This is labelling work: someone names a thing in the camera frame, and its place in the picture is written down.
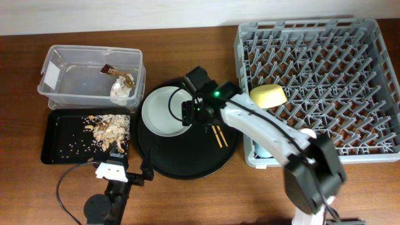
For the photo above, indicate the right wooden chopstick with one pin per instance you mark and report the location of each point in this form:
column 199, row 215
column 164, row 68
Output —
column 222, row 136

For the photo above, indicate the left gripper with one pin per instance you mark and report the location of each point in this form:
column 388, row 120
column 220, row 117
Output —
column 146, row 169

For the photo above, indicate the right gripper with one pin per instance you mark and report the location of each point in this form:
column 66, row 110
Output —
column 189, row 116

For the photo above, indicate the black rectangular tray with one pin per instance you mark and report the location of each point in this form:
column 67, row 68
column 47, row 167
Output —
column 49, row 154

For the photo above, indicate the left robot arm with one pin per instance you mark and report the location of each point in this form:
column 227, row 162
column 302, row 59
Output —
column 108, row 208

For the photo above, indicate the yellow bowl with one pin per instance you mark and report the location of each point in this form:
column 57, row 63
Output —
column 268, row 96

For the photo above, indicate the pink cup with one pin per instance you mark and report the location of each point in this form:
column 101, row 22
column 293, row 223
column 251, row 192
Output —
column 309, row 132

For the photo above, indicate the clear plastic bin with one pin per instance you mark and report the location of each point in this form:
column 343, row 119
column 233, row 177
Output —
column 72, row 77

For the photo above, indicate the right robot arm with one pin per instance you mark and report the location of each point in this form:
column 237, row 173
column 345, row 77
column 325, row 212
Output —
column 313, row 173

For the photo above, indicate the brown snack wrapper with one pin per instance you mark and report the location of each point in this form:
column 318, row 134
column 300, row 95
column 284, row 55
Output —
column 108, row 69

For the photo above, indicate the wooden chopstick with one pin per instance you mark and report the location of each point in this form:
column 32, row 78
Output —
column 217, row 137
column 222, row 136

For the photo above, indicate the round black serving tray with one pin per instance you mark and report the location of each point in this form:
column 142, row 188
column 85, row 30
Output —
column 191, row 155

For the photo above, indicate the left wooden chopstick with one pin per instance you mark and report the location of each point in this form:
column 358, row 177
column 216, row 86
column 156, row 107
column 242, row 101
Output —
column 217, row 137

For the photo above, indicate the white napkin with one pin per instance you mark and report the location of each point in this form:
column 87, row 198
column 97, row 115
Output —
column 119, row 90

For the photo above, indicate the grey plate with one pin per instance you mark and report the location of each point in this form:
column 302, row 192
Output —
column 156, row 116

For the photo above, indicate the blue cup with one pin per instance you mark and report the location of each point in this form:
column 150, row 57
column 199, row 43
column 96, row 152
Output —
column 260, row 151

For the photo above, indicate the grey dishwasher rack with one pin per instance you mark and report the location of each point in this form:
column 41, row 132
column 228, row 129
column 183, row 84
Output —
column 338, row 79

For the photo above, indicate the noodle food scraps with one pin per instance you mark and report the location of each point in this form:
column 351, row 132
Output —
column 109, row 131

